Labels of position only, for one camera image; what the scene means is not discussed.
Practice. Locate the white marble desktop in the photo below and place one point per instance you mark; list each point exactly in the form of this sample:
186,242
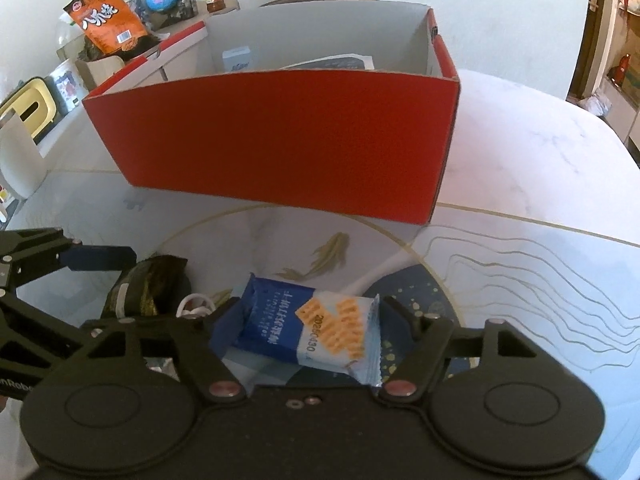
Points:
525,170

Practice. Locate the red cardboard box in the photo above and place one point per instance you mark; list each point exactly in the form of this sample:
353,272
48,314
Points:
275,145

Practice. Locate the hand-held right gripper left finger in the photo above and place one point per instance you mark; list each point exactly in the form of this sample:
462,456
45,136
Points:
226,327

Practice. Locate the white dark printed flat packet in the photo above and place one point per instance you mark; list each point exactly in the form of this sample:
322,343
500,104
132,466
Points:
335,62

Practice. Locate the orange snack bag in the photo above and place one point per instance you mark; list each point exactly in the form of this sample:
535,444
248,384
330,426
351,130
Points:
107,15

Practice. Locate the brown wooden door frame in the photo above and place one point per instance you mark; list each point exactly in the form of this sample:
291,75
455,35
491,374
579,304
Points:
582,35

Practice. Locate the yellow black tissue box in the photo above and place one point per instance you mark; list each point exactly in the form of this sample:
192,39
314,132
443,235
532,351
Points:
25,105

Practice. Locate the small light blue box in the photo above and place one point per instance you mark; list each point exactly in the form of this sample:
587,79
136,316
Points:
239,60

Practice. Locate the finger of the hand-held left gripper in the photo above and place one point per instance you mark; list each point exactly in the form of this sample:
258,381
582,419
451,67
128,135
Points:
45,332
100,258

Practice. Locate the blue biscuit packet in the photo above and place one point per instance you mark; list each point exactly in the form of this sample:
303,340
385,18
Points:
272,317

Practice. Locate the beige cardboard box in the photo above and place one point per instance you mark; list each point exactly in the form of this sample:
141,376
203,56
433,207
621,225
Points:
100,72

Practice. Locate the white kettle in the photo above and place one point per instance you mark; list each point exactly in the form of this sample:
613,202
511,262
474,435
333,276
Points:
17,160

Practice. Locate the crumpled white bag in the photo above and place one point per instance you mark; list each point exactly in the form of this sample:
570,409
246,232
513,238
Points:
596,102

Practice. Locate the dark green snack packet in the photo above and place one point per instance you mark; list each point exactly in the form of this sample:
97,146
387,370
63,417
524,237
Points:
155,285

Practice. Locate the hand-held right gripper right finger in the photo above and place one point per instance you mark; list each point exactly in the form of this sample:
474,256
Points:
400,317

